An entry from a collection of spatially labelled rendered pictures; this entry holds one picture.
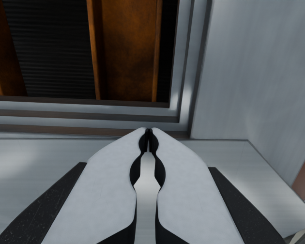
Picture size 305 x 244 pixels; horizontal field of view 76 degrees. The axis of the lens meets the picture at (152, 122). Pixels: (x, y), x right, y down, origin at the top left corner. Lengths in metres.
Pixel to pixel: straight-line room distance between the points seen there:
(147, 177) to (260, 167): 0.09
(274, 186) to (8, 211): 0.23
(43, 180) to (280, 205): 0.20
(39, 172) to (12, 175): 0.02
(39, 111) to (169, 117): 0.10
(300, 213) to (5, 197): 0.26
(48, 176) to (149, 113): 0.10
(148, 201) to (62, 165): 0.08
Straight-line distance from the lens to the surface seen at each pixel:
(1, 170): 0.20
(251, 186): 0.19
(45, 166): 0.18
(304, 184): 0.25
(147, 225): 0.21
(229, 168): 0.17
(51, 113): 0.17
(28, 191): 0.20
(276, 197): 0.21
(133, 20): 0.28
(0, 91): 0.32
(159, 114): 0.15
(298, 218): 0.24
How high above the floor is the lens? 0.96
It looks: 61 degrees down
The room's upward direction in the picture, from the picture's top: 180 degrees counter-clockwise
